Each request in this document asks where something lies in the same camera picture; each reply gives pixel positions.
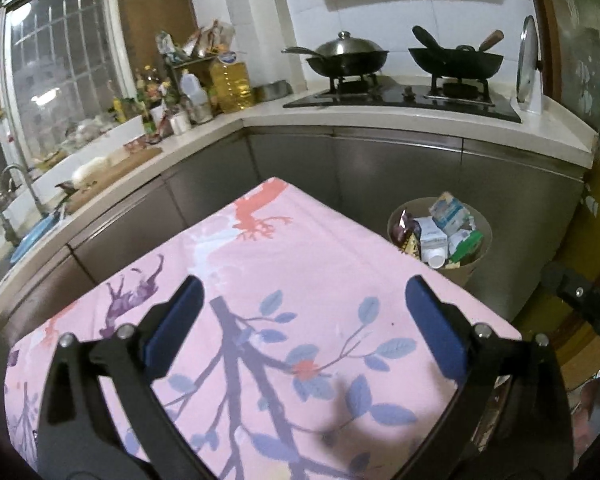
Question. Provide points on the steel wok with lid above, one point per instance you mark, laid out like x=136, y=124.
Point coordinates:
x=346, y=56

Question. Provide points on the white plastic jug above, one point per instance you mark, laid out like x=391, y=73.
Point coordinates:
x=199, y=106

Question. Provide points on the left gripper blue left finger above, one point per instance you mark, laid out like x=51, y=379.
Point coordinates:
x=166, y=326

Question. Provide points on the white blue milk carton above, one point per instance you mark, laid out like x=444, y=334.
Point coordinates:
x=434, y=245

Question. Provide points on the black wok with spatula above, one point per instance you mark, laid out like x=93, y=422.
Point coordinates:
x=452, y=63

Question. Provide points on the pink floral tablecloth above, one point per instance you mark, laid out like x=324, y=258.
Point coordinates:
x=304, y=362

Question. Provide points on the barred kitchen window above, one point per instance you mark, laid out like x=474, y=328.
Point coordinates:
x=61, y=61

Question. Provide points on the white tissue packet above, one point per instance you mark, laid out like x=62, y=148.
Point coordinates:
x=451, y=215

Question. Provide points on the long wooden chopping board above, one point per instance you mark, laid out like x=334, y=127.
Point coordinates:
x=110, y=177

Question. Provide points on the beige trash bin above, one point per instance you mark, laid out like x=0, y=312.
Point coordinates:
x=459, y=275

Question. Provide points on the black gas stove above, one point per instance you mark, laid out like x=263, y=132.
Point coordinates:
x=471, y=97

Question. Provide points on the green red snack wrapper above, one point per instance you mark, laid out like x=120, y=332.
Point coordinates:
x=464, y=246

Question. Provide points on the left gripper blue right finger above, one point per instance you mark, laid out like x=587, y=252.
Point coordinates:
x=444, y=328

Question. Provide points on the glass pot lid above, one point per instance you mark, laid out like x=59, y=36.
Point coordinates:
x=529, y=86

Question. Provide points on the yellow cooking oil jug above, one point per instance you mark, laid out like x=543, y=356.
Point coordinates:
x=231, y=82

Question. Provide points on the orange snack wrapper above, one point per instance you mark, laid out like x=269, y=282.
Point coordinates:
x=405, y=234

